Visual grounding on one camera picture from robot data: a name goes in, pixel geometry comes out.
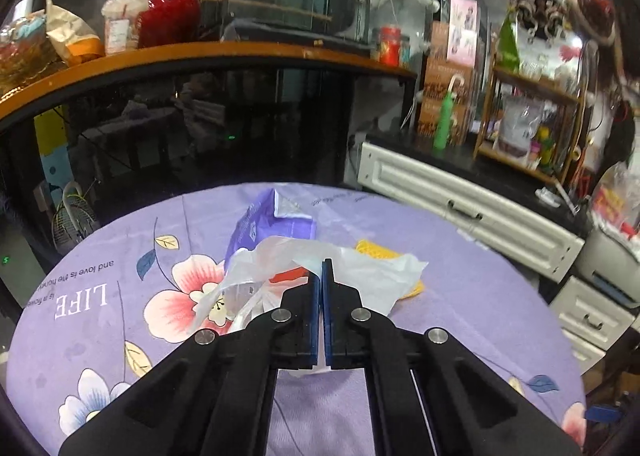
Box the red tin can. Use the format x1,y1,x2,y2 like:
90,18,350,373
377,26,412,68

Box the yellow foam fruit net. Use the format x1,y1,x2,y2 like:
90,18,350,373
355,238,426,298

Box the wooden counter shelf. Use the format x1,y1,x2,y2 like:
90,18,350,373
0,41,418,122

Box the white printer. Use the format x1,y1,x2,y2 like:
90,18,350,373
572,221,640,309

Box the clear container of sweets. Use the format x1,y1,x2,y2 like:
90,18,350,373
0,11,56,97

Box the small white drawer unit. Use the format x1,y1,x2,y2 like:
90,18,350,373
547,276,638,377

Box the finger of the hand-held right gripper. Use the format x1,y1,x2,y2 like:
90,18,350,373
585,405,628,423

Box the red paper cup black lid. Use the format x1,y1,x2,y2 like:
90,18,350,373
269,268,310,285

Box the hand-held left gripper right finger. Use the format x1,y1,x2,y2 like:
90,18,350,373
322,258,583,456

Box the clear plastic drink cup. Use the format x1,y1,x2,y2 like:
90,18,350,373
101,0,150,56

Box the pink photo card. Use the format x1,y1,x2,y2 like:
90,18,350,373
446,0,481,68

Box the red woven hat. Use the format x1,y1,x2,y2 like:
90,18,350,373
575,0,618,47

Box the clear crumpled plastic bag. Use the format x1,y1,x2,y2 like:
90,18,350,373
590,161,640,242

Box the stack of brown boxes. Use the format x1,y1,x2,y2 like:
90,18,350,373
417,21,481,139

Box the purple floral tablecloth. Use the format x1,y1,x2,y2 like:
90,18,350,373
5,181,588,456

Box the white plastic bag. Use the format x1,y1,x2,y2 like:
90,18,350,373
189,235,430,378

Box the ornate dark headdress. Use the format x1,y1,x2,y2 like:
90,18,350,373
507,0,571,44

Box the white pouch purple label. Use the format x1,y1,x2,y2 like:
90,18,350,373
500,96,546,157

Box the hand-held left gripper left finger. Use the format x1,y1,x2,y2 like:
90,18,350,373
59,270,321,456

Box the green foil packet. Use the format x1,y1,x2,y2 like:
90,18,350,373
497,11,522,74

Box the green bottle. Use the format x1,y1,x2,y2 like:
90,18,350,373
432,91,458,151

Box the white desk fan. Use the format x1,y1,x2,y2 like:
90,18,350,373
52,181,101,257

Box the white drawer cabinet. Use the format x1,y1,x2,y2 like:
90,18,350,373
357,141,586,284

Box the tan paper snack bag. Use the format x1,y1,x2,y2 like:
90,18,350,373
44,0,106,67

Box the wooden storage rack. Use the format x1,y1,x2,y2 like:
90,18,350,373
472,53,593,187

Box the purple tissue packet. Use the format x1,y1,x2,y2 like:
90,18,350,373
224,188,318,277

